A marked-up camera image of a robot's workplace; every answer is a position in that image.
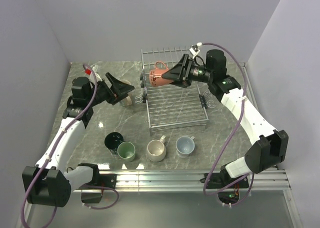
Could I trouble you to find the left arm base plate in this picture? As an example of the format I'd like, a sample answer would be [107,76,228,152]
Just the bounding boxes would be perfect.
[78,173,120,209]

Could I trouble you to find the beige speckled mug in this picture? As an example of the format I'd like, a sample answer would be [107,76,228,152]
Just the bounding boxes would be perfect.
[146,135,167,162]

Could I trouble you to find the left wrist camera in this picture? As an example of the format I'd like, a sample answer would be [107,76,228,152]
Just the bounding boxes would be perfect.
[82,64,99,75]

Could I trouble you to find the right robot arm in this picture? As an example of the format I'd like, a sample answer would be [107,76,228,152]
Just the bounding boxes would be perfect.
[161,49,289,188]

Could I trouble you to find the aluminium rail frame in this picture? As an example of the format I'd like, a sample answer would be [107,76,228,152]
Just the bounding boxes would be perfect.
[14,61,304,228]

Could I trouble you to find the pink mug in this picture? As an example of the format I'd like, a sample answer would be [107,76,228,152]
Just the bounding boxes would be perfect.
[149,61,173,87]

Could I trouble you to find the light green cup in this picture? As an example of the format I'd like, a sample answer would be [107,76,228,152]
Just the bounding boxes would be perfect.
[117,142,136,162]

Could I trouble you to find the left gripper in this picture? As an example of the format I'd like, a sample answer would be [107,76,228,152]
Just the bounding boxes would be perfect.
[87,73,135,107]

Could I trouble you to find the light blue mug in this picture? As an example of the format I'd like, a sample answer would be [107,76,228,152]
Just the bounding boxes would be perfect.
[175,136,196,158]

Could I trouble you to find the dark green mug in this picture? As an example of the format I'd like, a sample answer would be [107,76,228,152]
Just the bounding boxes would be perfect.
[104,132,124,155]

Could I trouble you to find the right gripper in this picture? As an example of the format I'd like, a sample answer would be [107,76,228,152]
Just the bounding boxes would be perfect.
[161,54,214,88]

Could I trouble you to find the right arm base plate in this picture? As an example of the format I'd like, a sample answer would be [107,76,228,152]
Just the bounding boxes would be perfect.
[200,171,253,207]

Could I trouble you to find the cream tall mug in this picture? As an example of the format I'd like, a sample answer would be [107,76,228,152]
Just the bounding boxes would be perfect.
[120,80,133,107]

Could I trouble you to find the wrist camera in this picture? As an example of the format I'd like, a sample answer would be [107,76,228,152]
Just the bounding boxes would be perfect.
[189,42,203,59]
[82,64,99,75]

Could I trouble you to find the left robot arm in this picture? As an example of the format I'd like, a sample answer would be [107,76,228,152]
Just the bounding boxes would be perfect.
[22,73,134,207]

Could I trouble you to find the metal dish rack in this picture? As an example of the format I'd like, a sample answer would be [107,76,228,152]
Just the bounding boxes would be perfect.
[140,47,209,135]

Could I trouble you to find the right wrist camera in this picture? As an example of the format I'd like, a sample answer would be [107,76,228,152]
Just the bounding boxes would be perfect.
[189,42,203,59]

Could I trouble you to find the left white hooks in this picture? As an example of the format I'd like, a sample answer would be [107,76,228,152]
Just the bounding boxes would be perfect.
[134,87,148,104]

